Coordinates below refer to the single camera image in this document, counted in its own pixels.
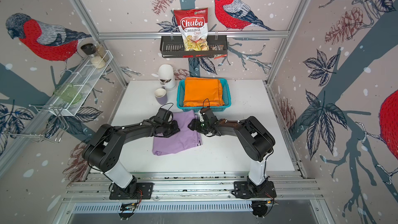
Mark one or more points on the small glass spice jar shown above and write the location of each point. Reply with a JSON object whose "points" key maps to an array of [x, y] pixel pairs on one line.
{"points": [[102, 52]]}

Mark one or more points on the white wire wall shelf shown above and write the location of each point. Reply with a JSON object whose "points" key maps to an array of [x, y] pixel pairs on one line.
{"points": [[84, 78]]}

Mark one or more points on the white ceramic jar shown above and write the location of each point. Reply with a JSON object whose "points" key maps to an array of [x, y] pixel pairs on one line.
{"points": [[166, 77]]}

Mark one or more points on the orange pants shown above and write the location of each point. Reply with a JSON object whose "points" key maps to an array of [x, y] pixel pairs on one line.
{"points": [[200, 90]]}

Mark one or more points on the black lid spice jar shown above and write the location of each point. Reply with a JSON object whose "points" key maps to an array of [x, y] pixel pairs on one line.
{"points": [[90, 50]]}

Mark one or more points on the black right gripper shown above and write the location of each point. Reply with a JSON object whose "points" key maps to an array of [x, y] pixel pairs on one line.
{"points": [[194, 124]]}

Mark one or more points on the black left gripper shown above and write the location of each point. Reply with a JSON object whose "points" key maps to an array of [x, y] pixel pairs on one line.
{"points": [[176, 129]]}

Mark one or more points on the purple pants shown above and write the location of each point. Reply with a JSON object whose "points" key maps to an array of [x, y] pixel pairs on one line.
{"points": [[183, 140]]}

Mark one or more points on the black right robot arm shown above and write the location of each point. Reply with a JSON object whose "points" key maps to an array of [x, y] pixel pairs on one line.
{"points": [[255, 139]]}

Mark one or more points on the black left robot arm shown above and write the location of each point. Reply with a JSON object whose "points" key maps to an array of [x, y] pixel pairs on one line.
{"points": [[104, 150]]}

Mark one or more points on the wire hook rack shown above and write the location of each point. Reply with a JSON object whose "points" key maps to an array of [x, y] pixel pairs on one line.
{"points": [[36, 124]]}

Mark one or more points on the purple cup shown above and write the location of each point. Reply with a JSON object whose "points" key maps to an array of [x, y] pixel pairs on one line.
{"points": [[161, 96]]}

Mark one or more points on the teal plastic basket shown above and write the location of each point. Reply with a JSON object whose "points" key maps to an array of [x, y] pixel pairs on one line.
{"points": [[225, 95]]}

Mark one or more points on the black wire wall basket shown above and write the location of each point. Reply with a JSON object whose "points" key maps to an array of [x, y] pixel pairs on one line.
{"points": [[177, 47]]}

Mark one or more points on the green glass bowl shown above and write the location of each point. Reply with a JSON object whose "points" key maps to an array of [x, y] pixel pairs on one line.
{"points": [[68, 93]]}

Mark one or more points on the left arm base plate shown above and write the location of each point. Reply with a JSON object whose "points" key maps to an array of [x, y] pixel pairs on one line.
{"points": [[135, 191]]}

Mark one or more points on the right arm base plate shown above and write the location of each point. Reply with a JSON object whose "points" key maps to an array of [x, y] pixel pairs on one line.
{"points": [[247, 190]]}

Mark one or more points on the red Chuba chips bag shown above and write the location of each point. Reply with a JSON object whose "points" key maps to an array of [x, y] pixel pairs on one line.
{"points": [[193, 26]]}

